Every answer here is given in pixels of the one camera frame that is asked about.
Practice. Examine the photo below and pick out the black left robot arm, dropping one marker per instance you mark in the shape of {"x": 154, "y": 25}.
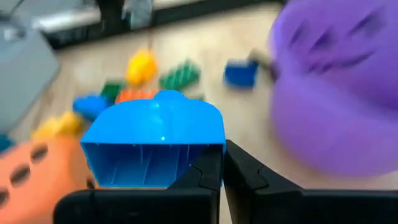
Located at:
{"x": 110, "y": 12}

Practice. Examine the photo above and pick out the light grey plastic bin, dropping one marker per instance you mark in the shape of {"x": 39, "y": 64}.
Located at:
{"x": 25, "y": 77}

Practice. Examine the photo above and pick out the purple plastic bucket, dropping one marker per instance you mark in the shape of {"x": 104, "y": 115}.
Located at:
{"x": 335, "y": 93}

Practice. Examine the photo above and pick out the light blue toy block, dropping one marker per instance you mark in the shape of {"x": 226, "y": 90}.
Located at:
{"x": 155, "y": 124}

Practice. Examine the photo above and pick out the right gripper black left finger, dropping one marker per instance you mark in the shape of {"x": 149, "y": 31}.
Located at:
{"x": 186, "y": 205}

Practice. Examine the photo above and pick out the orange toy block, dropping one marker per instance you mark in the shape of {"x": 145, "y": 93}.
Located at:
{"x": 136, "y": 96}

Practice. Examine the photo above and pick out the orange foam die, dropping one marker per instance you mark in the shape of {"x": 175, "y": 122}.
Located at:
{"x": 46, "y": 180}

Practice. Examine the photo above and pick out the dark blue toy block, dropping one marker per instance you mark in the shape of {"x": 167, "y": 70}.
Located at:
{"x": 241, "y": 73}

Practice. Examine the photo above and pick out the small dark green block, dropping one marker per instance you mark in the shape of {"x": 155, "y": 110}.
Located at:
{"x": 112, "y": 91}

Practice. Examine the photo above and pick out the black aluminium table frame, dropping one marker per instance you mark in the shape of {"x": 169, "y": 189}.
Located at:
{"x": 174, "y": 17}

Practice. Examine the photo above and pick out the green toy block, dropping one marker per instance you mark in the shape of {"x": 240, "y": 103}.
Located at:
{"x": 179, "y": 76}

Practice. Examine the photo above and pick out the yellow toy block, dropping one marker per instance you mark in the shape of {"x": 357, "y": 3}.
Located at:
{"x": 57, "y": 126}
{"x": 141, "y": 67}

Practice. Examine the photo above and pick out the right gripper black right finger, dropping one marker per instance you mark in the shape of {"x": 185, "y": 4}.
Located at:
{"x": 280, "y": 208}

